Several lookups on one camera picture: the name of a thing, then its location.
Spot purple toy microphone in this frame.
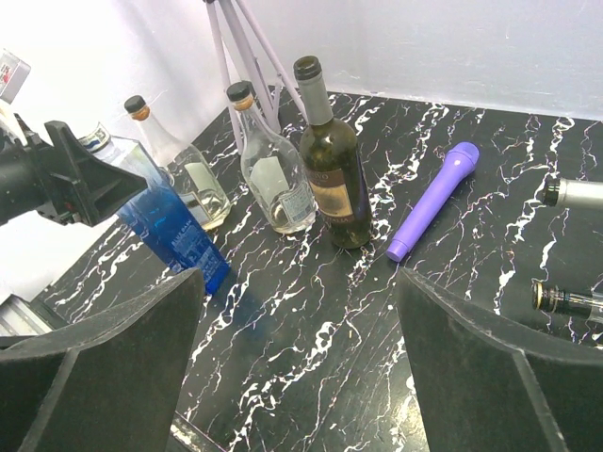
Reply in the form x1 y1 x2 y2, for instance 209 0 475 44
385 141 480 263

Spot lilac music stand tripod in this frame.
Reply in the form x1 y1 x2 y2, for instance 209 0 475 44
204 1 307 132

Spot dark wine bottle silver cap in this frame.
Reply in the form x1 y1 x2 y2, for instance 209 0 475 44
540 178 603 211

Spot clear bottle gold cap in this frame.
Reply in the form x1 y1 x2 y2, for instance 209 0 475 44
531 282 602 324

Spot clear plastic bottle blue label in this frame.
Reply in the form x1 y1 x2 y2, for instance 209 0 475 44
226 81 316 234

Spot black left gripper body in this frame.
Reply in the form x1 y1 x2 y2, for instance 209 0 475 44
1 113 59 225

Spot dark bottle brown label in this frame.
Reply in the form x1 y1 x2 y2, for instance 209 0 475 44
293 56 372 249

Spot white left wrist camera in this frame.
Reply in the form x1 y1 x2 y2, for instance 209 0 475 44
1 49 31 142

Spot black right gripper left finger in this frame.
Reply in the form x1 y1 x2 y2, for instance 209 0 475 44
1 269 204 451

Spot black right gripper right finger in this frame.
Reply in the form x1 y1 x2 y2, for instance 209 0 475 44
397 268 602 451

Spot clear glass bottle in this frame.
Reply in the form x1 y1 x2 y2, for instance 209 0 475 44
123 95 231 231

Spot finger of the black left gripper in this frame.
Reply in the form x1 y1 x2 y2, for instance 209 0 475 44
44 121 147 226

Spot blue box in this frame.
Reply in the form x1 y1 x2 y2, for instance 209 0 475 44
78 123 230 295

